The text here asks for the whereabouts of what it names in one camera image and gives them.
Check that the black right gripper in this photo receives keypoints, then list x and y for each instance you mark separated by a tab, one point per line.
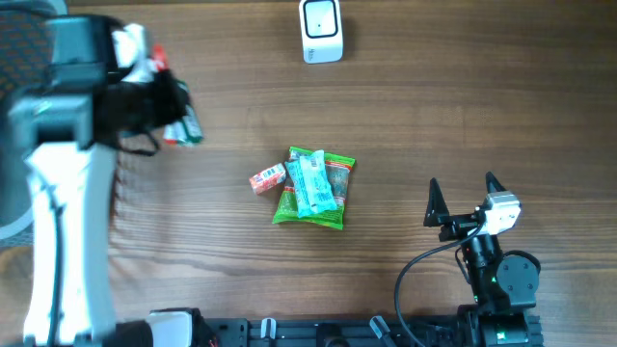
439	215

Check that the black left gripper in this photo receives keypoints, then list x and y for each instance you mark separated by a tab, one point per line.
170	96

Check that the red white box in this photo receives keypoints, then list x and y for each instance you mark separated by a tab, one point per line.
166	130

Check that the green snack bag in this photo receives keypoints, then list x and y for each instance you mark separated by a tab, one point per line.
338	169

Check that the orange tissue pack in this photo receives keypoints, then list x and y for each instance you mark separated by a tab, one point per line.
268	178

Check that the green white box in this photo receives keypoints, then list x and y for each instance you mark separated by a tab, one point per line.
188	131

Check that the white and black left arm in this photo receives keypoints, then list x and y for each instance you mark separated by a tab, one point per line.
105	81

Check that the white barcode scanner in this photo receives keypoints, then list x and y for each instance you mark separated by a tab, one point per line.
321	30

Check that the dark grey plastic basket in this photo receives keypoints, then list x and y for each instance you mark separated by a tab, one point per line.
25	51

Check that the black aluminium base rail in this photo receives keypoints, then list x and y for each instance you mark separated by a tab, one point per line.
446	331

